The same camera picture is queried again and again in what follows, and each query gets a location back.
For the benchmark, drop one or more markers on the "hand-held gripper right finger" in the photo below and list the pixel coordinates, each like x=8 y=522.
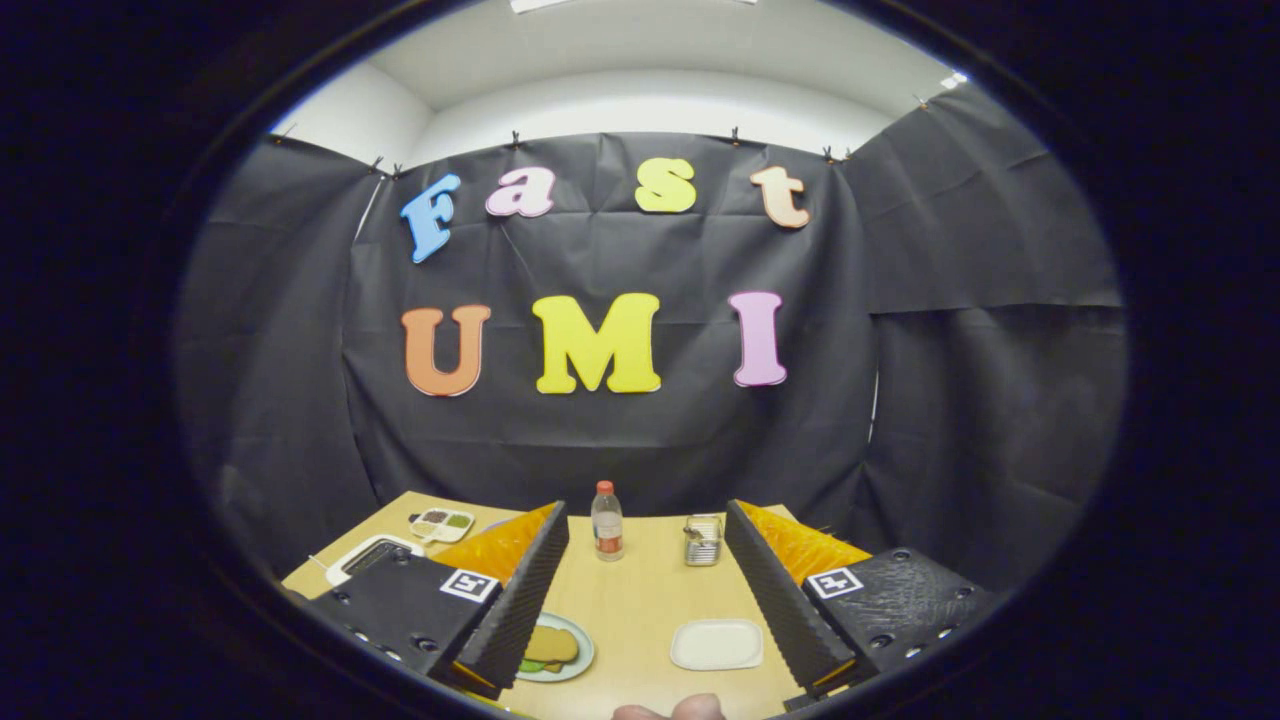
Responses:
x=780 y=605

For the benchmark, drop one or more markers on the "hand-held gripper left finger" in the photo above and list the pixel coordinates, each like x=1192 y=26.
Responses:
x=525 y=600

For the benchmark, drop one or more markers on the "brown bread slice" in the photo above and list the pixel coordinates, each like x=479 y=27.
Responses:
x=553 y=645

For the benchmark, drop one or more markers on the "green lettuce leaf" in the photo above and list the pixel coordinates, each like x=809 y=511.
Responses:
x=530 y=666

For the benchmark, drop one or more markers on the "white plate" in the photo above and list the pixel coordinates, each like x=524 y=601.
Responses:
x=717 y=645

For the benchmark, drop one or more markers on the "pale green plate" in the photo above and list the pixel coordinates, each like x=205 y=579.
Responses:
x=586 y=650

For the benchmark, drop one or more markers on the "white divided seasoning dish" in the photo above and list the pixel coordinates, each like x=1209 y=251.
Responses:
x=440 y=533

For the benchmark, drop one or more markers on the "clear red-capped plastic bottle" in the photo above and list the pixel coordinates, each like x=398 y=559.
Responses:
x=607 y=525

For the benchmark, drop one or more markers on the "white toaster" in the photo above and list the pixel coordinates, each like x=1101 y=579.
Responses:
x=405 y=543

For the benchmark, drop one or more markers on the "black backdrop cloth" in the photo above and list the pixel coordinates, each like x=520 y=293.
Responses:
x=620 y=440

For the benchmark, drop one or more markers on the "ceiling light panel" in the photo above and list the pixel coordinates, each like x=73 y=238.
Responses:
x=535 y=4

